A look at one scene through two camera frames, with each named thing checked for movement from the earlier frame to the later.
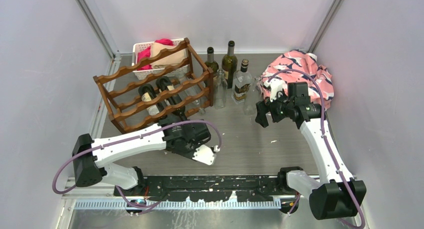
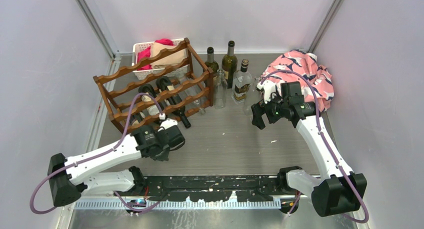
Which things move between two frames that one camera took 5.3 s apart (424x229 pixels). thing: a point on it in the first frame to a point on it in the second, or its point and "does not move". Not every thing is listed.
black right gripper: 264,106 does not move
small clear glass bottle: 220,87 does not move
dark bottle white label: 164,85 does not move
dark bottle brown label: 162,121 to 136,118
